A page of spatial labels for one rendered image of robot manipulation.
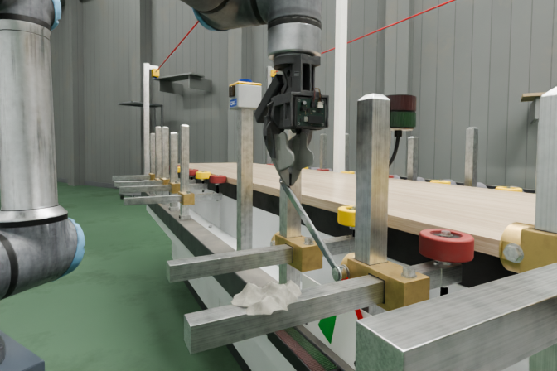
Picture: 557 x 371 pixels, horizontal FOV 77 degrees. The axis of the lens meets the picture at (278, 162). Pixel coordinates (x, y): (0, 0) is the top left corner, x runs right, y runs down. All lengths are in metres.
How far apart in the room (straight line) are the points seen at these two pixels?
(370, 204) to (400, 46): 4.58
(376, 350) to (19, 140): 0.89
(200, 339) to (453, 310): 0.27
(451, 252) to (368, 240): 0.13
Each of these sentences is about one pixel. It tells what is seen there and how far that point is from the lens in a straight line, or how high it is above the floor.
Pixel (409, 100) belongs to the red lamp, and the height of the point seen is 1.12.
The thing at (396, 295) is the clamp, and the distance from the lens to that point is 0.52.
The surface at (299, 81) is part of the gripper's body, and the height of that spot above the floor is 1.15.
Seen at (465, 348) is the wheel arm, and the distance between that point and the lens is 0.20.
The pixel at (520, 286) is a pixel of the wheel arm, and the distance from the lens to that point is 0.27.
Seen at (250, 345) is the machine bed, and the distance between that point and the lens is 1.67.
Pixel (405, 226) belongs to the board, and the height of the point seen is 0.88.
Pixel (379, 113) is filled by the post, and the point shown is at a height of 1.09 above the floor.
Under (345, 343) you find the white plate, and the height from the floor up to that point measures 0.73.
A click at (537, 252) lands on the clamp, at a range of 0.40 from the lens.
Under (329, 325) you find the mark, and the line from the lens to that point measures 0.66.
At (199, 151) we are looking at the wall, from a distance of 7.15.
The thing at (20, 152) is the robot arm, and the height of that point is 1.03.
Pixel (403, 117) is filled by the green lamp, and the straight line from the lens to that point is 0.56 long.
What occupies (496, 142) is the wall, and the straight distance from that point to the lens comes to 5.03.
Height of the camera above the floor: 1.04
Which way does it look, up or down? 2 degrees down
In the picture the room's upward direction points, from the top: 1 degrees clockwise
